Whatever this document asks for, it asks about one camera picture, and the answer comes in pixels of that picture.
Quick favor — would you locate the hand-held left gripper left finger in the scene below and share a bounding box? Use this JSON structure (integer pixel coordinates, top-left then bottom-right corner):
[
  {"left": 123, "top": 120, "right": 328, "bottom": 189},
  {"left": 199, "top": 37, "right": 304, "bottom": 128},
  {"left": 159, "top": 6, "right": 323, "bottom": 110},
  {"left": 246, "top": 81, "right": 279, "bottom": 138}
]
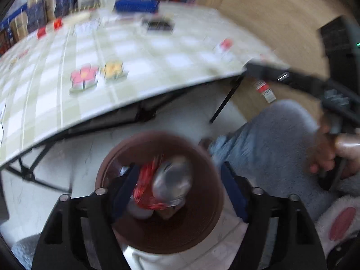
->
[{"left": 31, "top": 164, "right": 141, "bottom": 270}]

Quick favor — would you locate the brown trash bin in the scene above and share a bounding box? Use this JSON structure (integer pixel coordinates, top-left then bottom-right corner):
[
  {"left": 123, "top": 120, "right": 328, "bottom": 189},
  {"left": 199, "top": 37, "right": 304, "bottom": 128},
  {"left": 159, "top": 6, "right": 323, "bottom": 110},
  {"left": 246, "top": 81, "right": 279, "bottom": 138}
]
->
[{"left": 94, "top": 131, "right": 225, "bottom": 255}]

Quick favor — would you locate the black folding table frame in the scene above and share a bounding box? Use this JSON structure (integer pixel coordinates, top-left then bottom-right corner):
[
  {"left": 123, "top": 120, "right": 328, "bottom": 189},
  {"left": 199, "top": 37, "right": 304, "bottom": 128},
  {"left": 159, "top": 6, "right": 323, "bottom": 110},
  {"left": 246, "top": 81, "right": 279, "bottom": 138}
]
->
[{"left": 0, "top": 74, "right": 245, "bottom": 192}]

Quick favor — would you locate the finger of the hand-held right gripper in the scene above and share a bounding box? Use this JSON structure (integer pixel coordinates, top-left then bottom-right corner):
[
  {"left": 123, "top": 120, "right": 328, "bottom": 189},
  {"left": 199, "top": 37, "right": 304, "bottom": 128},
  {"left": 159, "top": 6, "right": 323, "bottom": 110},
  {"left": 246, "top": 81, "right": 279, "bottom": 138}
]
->
[{"left": 244, "top": 62, "right": 324, "bottom": 93}]

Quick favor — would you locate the person's right hand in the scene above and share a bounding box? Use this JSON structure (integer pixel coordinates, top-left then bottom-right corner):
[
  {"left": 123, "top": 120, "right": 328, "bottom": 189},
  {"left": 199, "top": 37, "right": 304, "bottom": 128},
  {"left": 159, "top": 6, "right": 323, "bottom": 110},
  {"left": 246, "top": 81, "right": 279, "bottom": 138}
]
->
[{"left": 309, "top": 118, "right": 360, "bottom": 180}]

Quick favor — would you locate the red foil wrapper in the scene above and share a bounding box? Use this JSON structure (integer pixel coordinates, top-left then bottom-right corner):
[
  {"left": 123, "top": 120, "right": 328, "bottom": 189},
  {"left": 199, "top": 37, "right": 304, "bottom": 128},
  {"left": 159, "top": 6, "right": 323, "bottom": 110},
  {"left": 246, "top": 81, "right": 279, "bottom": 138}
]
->
[{"left": 133, "top": 157, "right": 169, "bottom": 211}]

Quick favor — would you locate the person's left leg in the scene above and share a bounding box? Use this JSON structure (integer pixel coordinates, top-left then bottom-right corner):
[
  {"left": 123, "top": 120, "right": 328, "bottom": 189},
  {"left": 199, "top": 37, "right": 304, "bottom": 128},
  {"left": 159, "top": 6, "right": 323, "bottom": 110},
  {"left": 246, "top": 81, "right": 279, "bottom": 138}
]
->
[{"left": 11, "top": 235, "right": 45, "bottom": 265}]

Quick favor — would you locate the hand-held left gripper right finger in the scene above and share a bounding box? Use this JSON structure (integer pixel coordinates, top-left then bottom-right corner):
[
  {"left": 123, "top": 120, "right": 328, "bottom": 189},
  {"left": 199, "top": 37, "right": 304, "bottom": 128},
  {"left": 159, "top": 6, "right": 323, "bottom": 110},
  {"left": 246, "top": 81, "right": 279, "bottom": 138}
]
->
[{"left": 221, "top": 162, "right": 328, "bottom": 270}]

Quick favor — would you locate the white fluffy bunny slipper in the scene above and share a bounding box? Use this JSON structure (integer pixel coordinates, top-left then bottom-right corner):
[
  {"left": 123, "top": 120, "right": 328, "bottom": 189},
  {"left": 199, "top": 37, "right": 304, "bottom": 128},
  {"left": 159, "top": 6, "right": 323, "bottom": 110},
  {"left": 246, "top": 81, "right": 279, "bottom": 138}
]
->
[{"left": 315, "top": 194, "right": 360, "bottom": 252}]

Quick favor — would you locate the small red box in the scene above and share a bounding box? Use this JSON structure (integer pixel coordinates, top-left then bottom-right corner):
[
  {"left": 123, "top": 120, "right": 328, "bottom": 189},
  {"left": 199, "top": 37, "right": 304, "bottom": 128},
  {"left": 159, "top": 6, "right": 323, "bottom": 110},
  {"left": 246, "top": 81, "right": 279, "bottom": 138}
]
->
[{"left": 254, "top": 79, "right": 278, "bottom": 104}]

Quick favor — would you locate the plaid bunny print tablecloth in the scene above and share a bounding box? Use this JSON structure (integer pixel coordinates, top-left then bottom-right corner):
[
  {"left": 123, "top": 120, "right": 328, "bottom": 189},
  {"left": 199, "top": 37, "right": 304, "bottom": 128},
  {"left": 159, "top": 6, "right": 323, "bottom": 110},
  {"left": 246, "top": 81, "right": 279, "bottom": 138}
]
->
[{"left": 0, "top": 0, "right": 284, "bottom": 172}]

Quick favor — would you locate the black appliance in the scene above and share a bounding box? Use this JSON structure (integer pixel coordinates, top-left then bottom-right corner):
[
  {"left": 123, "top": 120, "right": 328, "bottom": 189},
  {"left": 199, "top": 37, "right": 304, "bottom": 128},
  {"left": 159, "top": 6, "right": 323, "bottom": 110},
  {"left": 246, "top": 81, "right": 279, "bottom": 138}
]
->
[{"left": 319, "top": 15, "right": 360, "bottom": 71}]

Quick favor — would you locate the black snack packet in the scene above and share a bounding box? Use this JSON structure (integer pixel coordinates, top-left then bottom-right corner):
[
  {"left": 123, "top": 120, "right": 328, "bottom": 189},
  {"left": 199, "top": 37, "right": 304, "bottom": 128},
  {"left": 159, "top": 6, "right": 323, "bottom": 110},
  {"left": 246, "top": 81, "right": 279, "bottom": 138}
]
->
[{"left": 140, "top": 18, "right": 175, "bottom": 33}]

